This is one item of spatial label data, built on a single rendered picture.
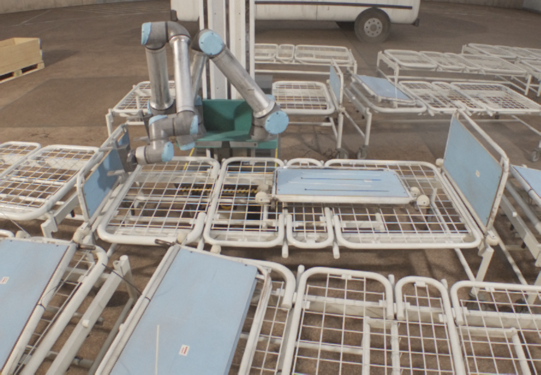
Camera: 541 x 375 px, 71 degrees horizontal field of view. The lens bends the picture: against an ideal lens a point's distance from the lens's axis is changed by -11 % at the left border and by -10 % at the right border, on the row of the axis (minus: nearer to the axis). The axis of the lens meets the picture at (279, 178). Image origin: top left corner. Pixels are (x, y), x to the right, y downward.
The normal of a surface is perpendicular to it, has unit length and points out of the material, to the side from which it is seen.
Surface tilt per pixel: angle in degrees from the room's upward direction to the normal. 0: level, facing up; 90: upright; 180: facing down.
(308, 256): 0
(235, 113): 90
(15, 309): 5
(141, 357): 7
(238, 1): 90
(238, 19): 90
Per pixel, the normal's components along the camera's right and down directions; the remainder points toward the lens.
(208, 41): 0.29, 0.37
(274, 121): 0.41, 0.51
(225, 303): 0.15, -0.85
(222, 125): -0.01, 0.48
